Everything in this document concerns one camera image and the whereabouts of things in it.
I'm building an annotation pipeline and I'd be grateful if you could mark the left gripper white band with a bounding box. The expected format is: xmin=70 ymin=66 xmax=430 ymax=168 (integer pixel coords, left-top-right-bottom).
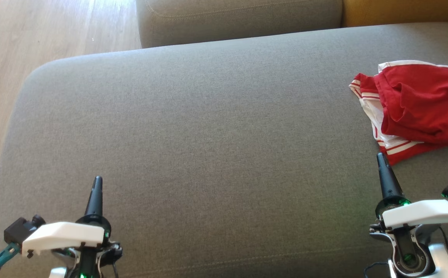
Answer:
xmin=22 ymin=176 xmax=123 ymax=278

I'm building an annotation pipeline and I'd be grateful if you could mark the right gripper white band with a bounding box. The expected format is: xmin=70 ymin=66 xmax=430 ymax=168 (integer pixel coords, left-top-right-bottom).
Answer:
xmin=370 ymin=153 xmax=448 ymax=278

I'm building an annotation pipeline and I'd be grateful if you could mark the red basketball jersey number 23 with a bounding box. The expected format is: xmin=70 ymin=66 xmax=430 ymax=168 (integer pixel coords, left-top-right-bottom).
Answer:
xmin=349 ymin=73 xmax=446 ymax=166

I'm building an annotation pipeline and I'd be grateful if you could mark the grey fabric sofa seat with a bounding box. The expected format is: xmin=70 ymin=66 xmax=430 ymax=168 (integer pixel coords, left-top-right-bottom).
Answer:
xmin=0 ymin=22 xmax=448 ymax=278

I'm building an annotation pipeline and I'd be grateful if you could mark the yellow cushion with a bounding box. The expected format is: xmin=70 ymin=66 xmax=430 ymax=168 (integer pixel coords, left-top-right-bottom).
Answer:
xmin=341 ymin=0 xmax=448 ymax=28

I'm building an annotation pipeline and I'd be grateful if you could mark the grey sofa back cushion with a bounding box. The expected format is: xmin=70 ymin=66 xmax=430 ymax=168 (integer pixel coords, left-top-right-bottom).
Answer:
xmin=135 ymin=0 xmax=343 ymax=49

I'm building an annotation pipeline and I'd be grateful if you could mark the teal plug black camera cable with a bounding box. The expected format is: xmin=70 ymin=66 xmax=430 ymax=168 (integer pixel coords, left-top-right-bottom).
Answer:
xmin=0 ymin=242 xmax=21 ymax=278

